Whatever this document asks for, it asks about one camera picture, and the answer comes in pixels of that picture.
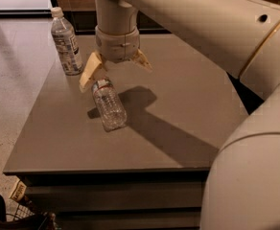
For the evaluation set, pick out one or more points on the clear crinkled water bottle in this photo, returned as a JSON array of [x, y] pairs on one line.
[[109, 105]]

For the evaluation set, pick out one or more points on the grey drawer cabinet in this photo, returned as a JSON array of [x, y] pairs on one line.
[[148, 175]]

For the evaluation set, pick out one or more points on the black wire basket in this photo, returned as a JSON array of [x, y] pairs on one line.
[[26, 216]]

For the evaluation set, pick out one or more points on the tan paper packet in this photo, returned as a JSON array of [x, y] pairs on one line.
[[18, 191]]

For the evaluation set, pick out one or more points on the labelled upright water bottle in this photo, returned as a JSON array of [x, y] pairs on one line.
[[66, 43]]

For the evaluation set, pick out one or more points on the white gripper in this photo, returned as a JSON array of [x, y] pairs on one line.
[[117, 45]]

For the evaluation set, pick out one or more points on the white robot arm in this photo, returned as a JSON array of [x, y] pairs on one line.
[[242, 38]]

